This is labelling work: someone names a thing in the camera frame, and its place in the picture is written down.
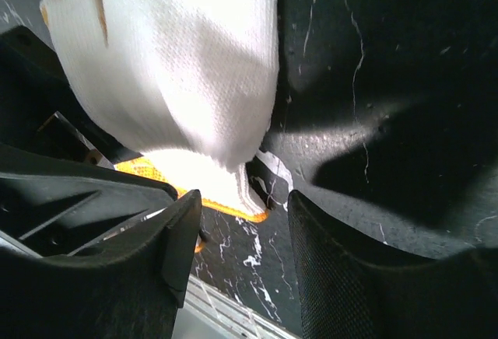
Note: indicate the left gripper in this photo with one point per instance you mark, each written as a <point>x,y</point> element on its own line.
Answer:
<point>59,192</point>

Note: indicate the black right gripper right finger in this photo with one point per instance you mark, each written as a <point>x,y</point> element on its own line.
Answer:
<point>353,286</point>

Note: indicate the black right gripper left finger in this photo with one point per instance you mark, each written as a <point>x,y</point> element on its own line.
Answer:
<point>131,287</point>

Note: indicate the yellow palm glove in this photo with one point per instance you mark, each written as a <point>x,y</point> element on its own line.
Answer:
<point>188,84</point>

